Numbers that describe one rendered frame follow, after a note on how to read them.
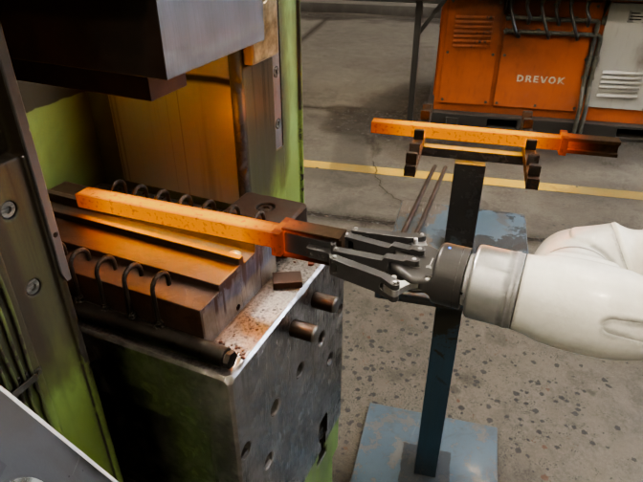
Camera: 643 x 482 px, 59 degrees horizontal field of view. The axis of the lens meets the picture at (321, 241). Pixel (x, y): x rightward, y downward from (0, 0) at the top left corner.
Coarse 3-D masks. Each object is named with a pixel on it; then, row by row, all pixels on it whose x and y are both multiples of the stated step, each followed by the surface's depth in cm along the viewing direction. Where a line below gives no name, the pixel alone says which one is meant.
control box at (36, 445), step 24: (0, 408) 38; (24, 408) 40; (0, 432) 37; (24, 432) 39; (48, 432) 41; (0, 456) 37; (24, 456) 38; (48, 456) 40; (72, 456) 42; (0, 480) 36; (24, 480) 37; (48, 480) 39; (72, 480) 41; (96, 480) 43
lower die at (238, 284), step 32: (64, 192) 98; (64, 224) 89; (96, 224) 88; (96, 256) 83; (128, 256) 81; (160, 256) 81; (192, 256) 81; (224, 256) 80; (256, 256) 83; (96, 288) 79; (128, 288) 76; (160, 288) 76; (192, 288) 76; (224, 288) 77; (256, 288) 86; (192, 320) 74; (224, 320) 78
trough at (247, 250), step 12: (60, 204) 95; (72, 204) 94; (96, 216) 92; (108, 216) 92; (120, 216) 91; (144, 228) 89; (156, 228) 89; (168, 228) 88; (192, 240) 85; (204, 240) 85; (216, 240) 85; (228, 240) 84; (252, 252) 82
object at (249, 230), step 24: (96, 192) 88; (120, 192) 88; (144, 216) 84; (168, 216) 82; (192, 216) 80; (216, 216) 80; (240, 216) 80; (240, 240) 78; (264, 240) 76; (336, 240) 72
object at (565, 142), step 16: (384, 128) 115; (400, 128) 114; (432, 128) 112; (448, 128) 112; (464, 128) 112; (480, 128) 112; (496, 128) 112; (512, 144) 110; (544, 144) 108; (560, 144) 107; (576, 144) 107; (592, 144) 107; (608, 144) 106
